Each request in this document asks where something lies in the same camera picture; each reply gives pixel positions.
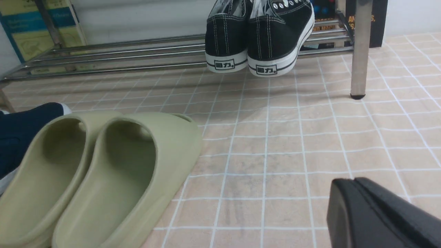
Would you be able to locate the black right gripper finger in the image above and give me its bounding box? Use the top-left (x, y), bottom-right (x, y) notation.
top-left (327, 177), bottom-right (441, 248)

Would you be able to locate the black canvas sneaker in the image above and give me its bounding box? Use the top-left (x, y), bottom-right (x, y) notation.
top-left (247, 0), bottom-right (315, 78)
top-left (205, 0), bottom-right (253, 73)

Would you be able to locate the silver metal shoe rack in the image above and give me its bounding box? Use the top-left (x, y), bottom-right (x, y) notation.
top-left (1, 0), bottom-right (373, 112)

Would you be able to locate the black image processing book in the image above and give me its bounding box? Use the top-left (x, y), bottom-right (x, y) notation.
top-left (309, 0), bottom-right (388, 48)

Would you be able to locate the right green foam slipper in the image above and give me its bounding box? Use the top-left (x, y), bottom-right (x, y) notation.
top-left (52, 112), bottom-right (203, 248)

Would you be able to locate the green foam slipper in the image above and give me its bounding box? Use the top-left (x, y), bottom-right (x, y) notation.
top-left (0, 111), bottom-right (120, 248)
top-left (52, 112), bottom-right (203, 248)

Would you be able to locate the left green foam slipper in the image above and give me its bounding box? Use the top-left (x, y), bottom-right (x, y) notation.
top-left (0, 111), bottom-right (120, 248)

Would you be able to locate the right navy slip-on shoe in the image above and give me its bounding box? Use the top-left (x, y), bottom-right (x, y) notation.
top-left (0, 102), bottom-right (72, 194)

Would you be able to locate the teal and yellow book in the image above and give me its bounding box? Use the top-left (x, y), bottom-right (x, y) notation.
top-left (0, 0), bottom-right (87, 63)

